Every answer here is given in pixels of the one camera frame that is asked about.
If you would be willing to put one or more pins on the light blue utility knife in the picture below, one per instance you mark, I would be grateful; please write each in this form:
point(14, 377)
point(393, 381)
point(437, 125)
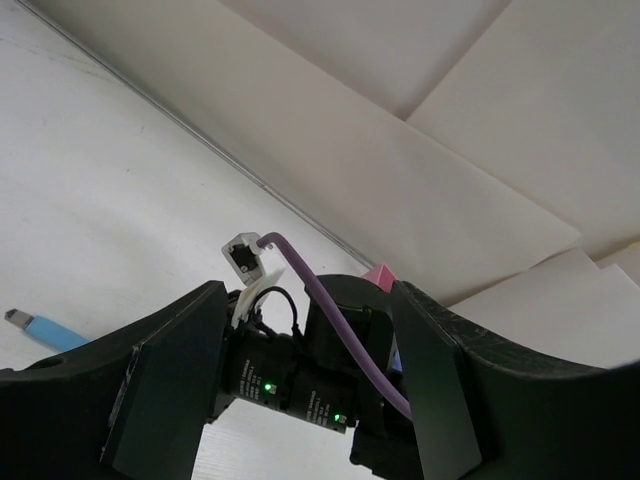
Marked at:
point(45, 331)

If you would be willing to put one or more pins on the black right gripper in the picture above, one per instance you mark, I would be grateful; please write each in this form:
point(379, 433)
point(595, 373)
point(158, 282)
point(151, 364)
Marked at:
point(309, 374)

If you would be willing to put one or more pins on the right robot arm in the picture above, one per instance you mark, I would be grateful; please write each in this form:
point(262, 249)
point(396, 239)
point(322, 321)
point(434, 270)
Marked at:
point(394, 456)

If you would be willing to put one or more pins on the pink container compartment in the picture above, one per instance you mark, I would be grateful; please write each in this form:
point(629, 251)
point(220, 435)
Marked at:
point(381, 276)

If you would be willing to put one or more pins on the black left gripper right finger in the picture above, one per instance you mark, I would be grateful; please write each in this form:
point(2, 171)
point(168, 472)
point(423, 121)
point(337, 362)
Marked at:
point(484, 407)

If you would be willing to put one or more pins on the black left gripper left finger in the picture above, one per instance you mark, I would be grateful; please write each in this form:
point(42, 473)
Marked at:
point(130, 405)

